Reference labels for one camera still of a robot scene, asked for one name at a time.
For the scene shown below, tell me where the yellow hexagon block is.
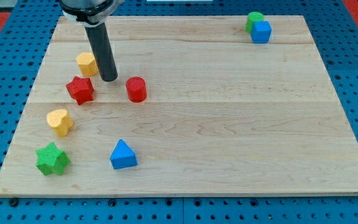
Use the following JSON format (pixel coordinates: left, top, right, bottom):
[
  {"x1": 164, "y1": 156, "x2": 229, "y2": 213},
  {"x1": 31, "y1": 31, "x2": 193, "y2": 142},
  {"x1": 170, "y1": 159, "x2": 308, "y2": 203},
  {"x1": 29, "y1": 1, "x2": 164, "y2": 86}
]
[{"x1": 76, "y1": 52, "x2": 99, "y2": 77}]

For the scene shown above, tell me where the red star block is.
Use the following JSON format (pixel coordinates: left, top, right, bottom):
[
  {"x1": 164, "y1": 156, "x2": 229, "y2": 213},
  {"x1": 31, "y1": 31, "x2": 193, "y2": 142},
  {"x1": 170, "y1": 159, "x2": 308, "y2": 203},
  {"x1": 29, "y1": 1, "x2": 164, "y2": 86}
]
[{"x1": 66, "y1": 76, "x2": 94, "y2": 105}]

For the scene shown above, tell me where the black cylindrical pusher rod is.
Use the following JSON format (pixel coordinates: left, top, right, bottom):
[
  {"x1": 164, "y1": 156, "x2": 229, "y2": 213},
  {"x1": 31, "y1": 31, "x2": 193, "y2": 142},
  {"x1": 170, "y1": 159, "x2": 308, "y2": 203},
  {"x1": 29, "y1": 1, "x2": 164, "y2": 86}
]
[{"x1": 85, "y1": 23, "x2": 118, "y2": 82}]

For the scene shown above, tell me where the blue cube block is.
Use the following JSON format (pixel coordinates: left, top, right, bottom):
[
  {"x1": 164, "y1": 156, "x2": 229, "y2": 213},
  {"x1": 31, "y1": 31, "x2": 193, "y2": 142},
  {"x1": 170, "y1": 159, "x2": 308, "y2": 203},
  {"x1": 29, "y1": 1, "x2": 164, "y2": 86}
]
[{"x1": 250, "y1": 21, "x2": 272, "y2": 44}]

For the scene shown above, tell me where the red cylinder block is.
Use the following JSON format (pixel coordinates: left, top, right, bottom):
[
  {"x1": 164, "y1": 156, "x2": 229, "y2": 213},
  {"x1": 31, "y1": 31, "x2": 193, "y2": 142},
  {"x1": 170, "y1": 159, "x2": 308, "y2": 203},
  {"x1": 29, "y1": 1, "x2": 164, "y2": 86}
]
[{"x1": 126, "y1": 77, "x2": 147, "y2": 103}]

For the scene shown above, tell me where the wooden board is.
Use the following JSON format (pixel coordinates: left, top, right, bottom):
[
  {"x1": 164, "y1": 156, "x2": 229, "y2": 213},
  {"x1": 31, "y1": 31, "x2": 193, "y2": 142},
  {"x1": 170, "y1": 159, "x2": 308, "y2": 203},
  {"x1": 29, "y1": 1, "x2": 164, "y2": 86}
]
[{"x1": 0, "y1": 16, "x2": 358, "y2": 198}]

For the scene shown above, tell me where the blue triangle block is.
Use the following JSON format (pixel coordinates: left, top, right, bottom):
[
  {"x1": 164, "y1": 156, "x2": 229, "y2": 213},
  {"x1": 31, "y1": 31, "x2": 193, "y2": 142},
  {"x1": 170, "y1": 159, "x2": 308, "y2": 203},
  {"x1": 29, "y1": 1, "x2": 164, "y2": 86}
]
[{"x1": 109, "y1": 139, "x2": 138, "y2": 170}]

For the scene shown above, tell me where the green cylinder block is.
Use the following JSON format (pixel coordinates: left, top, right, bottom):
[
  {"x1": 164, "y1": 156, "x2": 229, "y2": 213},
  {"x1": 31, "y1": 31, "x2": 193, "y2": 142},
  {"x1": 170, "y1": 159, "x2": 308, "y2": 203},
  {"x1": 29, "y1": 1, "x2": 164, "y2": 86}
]
[{"x1": 245, "y1": 11, "x2": 264, "y2": 34}]

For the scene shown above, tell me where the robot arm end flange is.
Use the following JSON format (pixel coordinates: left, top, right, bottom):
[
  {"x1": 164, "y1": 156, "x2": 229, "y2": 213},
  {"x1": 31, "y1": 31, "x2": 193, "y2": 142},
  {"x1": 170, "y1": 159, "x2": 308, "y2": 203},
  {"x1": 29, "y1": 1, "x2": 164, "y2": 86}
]
[{"x1": 59, "y1": 0, "x2": 124, "y2": 27}]

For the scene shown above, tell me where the yellow heart block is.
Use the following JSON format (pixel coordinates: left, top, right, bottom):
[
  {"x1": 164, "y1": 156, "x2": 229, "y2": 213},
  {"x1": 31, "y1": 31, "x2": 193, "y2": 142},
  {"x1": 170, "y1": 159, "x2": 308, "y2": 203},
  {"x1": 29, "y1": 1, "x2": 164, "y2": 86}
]
[{"x1": 47, "y1": 109, "x2": 74, "y2": 138}]

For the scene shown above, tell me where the green star block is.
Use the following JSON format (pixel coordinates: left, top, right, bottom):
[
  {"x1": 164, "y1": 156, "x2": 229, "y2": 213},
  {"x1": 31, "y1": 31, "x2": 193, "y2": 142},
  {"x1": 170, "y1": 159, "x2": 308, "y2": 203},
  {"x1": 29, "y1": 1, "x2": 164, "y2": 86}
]
[{"x1": 35, "y1": 142, "x2": 71, "y2": 175}]

